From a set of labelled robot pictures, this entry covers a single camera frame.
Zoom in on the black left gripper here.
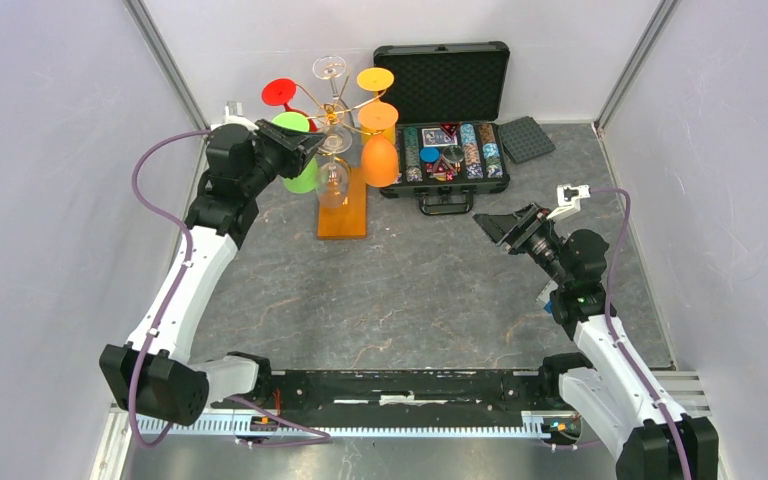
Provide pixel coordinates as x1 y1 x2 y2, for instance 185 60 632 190
242 119 328 196

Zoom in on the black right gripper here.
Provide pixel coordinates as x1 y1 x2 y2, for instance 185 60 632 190
472 201 571 288

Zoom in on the green wine glass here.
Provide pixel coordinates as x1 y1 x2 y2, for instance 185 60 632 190
272 110 318 194

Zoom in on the clear wine glass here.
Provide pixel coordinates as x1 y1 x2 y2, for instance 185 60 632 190
312 55 355 127
316 126 352 208

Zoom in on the orange wine glass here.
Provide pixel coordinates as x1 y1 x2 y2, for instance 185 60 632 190
358 101 399 188

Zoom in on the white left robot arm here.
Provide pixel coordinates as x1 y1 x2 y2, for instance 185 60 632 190
99 119 325 426

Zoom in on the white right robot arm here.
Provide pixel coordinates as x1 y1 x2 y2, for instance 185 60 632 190
473 204 719 479

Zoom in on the red wine glass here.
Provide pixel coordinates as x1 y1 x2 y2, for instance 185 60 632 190
260 77 319 133

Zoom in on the yellow wine glass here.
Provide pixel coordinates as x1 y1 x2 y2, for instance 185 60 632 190
356 67 399 145

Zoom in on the clear round dealer button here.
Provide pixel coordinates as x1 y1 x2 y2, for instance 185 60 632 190
441 145 464 164

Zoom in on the black foam pad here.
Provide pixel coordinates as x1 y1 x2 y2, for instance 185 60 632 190
498 116 556 164

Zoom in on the blue round chip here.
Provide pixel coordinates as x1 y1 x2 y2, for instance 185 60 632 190
419 147 440 163

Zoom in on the black poker chip case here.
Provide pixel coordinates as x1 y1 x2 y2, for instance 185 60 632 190
373 41 510 216

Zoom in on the blue playing card deck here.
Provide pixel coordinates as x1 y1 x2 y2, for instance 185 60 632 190
421 127 458 148

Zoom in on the gold wire rack wooden base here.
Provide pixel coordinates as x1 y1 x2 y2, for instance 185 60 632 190
305 96 367 240

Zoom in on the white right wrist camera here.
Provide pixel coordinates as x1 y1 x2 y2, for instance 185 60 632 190
547 184 590 221

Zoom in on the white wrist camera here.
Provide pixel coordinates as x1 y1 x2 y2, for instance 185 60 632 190
547 184 590 221
223 101 258 131

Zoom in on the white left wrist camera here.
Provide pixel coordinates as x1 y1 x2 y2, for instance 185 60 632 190
223 101 258 131

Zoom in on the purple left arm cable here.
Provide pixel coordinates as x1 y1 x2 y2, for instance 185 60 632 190
126 129 334 450

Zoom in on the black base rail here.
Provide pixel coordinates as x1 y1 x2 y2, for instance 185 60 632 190
246 369 571 429

